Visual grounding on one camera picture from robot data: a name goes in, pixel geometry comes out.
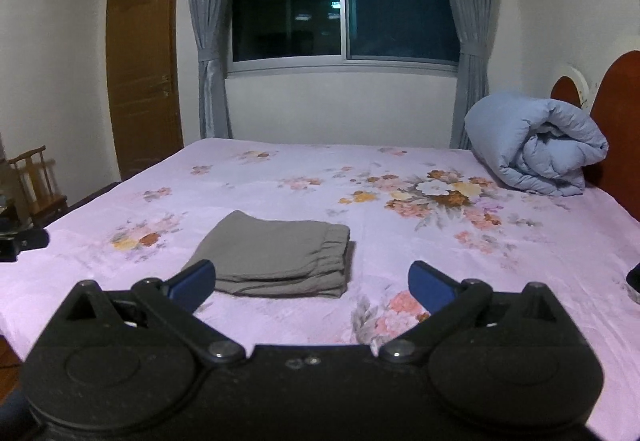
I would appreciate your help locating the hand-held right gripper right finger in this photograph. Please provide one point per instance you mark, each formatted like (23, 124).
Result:
(429, 285)

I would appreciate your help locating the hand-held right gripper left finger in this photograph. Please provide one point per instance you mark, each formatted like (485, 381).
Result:
(194, 282)

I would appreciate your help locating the grey pants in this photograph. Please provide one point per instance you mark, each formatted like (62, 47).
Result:
(280, 256)

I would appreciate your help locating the wooden chair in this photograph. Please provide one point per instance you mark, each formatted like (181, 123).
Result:
(37, 186)

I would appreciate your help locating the bed with floral pink sheet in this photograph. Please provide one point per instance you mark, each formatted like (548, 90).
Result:
(310, 186)

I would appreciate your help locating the light blue duvet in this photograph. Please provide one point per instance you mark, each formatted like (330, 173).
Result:
(537, 141)

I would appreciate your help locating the dark object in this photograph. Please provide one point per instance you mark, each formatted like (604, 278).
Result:
(634, 282)

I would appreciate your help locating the brown wooden door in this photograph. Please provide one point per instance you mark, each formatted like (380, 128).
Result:
(142, 66)

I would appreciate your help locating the reddish wooden headboard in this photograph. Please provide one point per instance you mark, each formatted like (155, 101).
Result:
(622, 131)

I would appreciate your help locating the grey curtain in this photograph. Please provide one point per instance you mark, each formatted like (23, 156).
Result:
(467, 31)
(210, 21)

